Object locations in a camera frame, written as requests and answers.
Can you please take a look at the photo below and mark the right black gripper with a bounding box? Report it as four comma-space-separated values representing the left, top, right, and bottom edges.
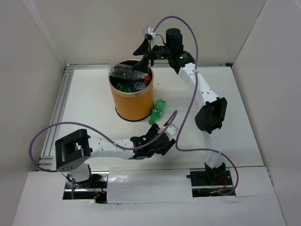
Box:
131, 38, 172, 73

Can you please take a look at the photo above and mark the clear bottle white cap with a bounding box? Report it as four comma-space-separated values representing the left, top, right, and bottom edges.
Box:
108, 64, 148, 81

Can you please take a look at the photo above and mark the red label water bottle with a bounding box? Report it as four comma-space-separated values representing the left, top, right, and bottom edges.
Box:
144, 76, 151, 84

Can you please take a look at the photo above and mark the blue label water bottle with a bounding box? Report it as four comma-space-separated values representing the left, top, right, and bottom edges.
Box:
132, 81, 146, 92

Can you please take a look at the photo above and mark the green plastic bottle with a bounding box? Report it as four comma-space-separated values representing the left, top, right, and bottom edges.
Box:
149, 98, 166, 125
115, 82, 132, 93

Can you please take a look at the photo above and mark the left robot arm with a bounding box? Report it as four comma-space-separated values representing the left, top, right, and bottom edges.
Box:
55, 124, 177, 188

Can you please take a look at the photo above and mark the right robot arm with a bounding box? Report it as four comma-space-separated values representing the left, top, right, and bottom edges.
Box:
133, 27, 227, 185

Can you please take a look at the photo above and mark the orange cylindrical bin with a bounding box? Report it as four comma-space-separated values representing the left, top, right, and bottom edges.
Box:
109, 68, 154, 122

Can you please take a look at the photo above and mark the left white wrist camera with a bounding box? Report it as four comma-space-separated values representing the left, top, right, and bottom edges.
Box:
164, 124, 178, 137

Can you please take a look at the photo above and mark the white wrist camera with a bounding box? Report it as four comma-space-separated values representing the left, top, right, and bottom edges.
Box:
164, 124, 178, 137
143, 26, 156, 49

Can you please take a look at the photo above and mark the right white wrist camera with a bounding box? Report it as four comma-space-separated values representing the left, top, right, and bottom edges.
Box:
143, 26, 156, 49

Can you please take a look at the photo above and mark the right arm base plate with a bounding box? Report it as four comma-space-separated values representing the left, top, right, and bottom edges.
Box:
186, 169, 233, 198

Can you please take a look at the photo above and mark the aluminium frame rail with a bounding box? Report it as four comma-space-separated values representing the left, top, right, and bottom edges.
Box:
35, 63, 233, 171

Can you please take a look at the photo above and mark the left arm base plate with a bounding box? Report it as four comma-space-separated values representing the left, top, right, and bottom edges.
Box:
63, 171, 108, 204

